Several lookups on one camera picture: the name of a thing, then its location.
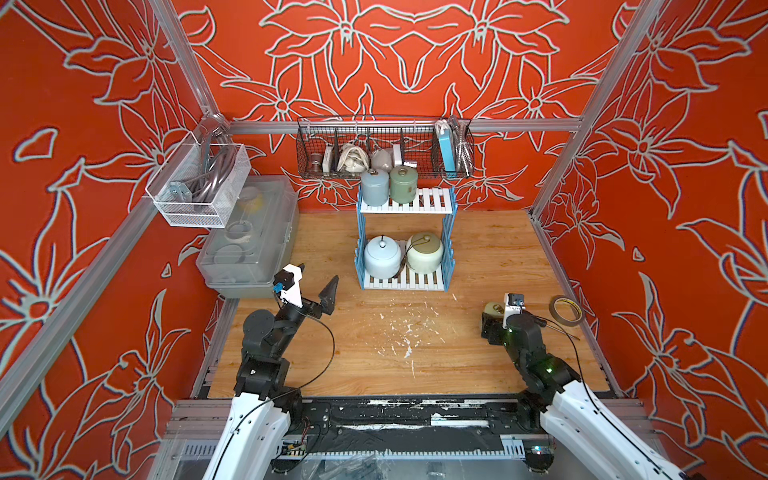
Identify translucent plastic storage box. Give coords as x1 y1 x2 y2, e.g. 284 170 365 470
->
196 175 300 299

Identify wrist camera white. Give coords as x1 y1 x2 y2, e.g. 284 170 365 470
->
273 264 305 307
503 293 525 329

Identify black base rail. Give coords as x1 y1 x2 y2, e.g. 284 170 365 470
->
286 394 558 458

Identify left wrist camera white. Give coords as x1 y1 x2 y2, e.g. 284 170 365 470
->
273 264 305 307

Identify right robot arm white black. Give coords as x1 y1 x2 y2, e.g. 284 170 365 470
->
481 309 691 479

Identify cream round ceramic jar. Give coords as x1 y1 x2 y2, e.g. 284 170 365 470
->
406 232 444 275

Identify brown tape roll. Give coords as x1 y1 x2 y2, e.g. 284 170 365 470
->
549 295 586 327

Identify cream cloth in basket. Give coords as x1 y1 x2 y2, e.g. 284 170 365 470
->
336 143 370 174

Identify green tea canister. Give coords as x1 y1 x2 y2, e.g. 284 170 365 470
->
390 165 418 204

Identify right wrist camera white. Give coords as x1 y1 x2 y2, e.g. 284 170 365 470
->
503 293 525 329

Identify blue white picket shelf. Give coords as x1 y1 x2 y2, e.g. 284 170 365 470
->
354 187 457 292

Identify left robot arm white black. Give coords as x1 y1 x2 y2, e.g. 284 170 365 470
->
203 265 339 479

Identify black wire wall basket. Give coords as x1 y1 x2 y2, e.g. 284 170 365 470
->
296 115 476 180

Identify yellow tea canister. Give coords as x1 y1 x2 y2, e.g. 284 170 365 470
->
483 302 505 320

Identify grey-blue tea canister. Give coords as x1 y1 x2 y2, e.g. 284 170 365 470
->
360 168 390 207

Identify blue box in basket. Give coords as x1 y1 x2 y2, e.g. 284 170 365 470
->
435 119 457 178

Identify pale blue round ceramic jar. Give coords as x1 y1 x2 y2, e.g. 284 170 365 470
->
364 235 402 279

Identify metal hose in basket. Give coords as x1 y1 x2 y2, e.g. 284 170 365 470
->
451 117 475 178

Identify clear plastic wall basket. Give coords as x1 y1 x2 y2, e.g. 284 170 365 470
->
145 133 251 229

